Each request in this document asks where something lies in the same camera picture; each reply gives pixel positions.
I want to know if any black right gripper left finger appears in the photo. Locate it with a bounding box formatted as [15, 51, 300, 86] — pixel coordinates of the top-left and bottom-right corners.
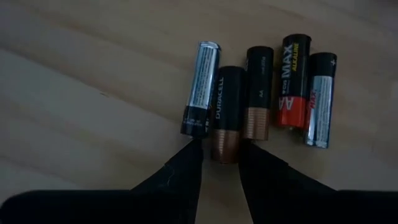
[130, 139, 205, 224]

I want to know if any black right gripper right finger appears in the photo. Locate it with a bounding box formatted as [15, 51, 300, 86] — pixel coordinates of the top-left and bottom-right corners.
[238, 139, 338, 224]

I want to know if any silver black MAX battery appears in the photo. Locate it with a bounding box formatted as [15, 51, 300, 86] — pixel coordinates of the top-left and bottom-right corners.
[303, 52, 338, 149]

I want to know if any silver black AA battery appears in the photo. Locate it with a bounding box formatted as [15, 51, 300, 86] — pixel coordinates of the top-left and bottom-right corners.
[180, 40, 222, 138]

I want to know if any red black MAX battery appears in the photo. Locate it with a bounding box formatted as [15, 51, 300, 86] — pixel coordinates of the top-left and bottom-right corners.
[275, 33, 312, 129]

